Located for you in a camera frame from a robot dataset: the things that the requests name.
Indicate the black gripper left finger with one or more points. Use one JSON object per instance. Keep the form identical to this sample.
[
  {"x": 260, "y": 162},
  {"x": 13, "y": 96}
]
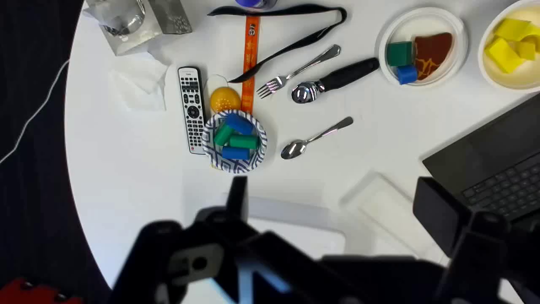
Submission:
[{"x": 168, "y": 253}]

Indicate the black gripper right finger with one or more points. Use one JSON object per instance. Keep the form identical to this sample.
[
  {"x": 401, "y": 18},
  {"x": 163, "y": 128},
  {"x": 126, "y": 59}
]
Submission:
[{"x": 482, "y": 253}]

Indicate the black laptop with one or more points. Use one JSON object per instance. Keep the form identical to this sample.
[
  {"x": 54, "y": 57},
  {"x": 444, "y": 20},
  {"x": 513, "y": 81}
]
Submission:
[{"x": 494, "y": 157}]

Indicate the white foam block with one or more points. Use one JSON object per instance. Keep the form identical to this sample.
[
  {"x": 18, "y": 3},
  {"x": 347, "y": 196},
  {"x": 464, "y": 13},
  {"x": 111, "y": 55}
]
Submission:
[{"x": 388, "y": 207}]

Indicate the patterned paper bowl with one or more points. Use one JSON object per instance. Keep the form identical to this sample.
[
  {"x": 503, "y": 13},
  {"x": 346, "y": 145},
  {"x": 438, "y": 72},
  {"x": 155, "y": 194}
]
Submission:
[{"x": 211, "y": 152}]

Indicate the blue block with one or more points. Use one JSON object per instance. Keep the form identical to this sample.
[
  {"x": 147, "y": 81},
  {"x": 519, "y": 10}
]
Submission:
[
  {"x": 239, "y": 123},
  {"x": 234, "y": 153},
  {"x": 405, "y": 74}
]

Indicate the green block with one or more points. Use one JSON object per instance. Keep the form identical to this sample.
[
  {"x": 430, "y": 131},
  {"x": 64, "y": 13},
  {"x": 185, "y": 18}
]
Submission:
[
  {"x": 400, "y": 52},
  {"x": 244, "y": 142},
  {"x": 222, "y": 135}
]

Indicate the red object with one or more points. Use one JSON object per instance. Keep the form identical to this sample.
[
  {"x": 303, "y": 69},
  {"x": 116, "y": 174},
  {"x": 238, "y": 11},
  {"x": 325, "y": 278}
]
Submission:
[{"x": 27, "y": 292}]

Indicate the grey remote control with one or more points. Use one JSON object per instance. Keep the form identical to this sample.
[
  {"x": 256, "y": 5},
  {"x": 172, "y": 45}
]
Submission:
[{"x": 190, "y": 106}]

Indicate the orange ball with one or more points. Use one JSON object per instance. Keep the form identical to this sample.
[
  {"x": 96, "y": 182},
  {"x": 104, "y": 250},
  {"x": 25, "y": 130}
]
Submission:
[{"x": 222, "y": 98}]

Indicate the white bowl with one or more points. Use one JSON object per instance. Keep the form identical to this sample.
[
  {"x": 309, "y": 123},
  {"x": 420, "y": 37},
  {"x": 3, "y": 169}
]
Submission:
[{"x": 506, "y": 77}]

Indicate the white napkin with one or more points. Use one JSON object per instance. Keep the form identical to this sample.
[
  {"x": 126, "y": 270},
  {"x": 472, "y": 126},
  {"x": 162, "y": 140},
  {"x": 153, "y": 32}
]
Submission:
[{"x": 140, "y": 77}]

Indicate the silver spoon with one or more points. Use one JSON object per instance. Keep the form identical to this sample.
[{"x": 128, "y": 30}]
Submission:
[{"x": 305, "y": 142}]

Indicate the yellow block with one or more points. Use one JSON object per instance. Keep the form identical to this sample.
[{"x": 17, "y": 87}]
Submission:
[
  {"x": 513, "y": 28},
  {"x": 503, "y": 54},
  {"x": 526, "y": 49}
]

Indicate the brown toy piece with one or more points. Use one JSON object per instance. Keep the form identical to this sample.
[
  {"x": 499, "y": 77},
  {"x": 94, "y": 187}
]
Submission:
[{"x": 433, "y": 52}]

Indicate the silver fork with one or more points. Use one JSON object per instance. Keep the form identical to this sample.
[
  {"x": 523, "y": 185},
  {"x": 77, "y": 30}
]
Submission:
[{"x": 292, "y": 72}]

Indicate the clear plastic container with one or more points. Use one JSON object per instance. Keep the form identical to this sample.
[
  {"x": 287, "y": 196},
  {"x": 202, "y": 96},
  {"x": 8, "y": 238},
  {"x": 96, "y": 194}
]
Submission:
[{"x": 123, "y": 22}]

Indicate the metal grater box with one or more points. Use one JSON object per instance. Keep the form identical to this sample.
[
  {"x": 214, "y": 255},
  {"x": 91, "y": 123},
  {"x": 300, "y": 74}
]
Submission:
[{"x": 168, "y": 15}]

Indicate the white plate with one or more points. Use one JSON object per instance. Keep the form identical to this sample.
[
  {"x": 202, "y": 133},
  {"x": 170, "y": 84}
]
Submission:
[{"x": 438, "y": 18}]

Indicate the purple round object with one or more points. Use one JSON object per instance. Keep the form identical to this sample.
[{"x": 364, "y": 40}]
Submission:
[{"x": 255, "y": 1}]

